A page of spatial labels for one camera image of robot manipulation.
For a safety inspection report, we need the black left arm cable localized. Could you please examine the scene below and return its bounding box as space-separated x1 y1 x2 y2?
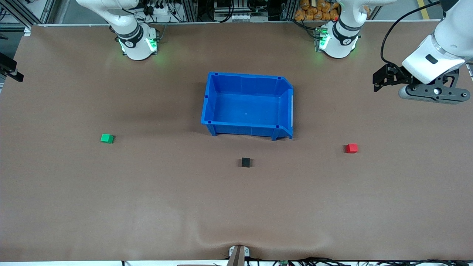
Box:
381 0 442 71

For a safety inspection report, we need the brown table mat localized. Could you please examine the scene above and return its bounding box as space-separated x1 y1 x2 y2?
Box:
0 22 473 262

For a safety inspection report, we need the white power strip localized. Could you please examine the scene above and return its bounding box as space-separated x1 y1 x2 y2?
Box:
146 4 175 23

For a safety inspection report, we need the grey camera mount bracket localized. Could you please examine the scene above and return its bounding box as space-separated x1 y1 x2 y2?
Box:
228 245 250 266

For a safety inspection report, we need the blue plastic bin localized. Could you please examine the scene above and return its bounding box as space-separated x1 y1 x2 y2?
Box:
201 71 294 141

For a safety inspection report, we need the orange mesh bag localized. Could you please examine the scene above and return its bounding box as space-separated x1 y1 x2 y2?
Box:
295 0 340 21

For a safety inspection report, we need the aluminium profile frame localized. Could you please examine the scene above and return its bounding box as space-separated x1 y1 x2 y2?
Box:
0 0 381 27

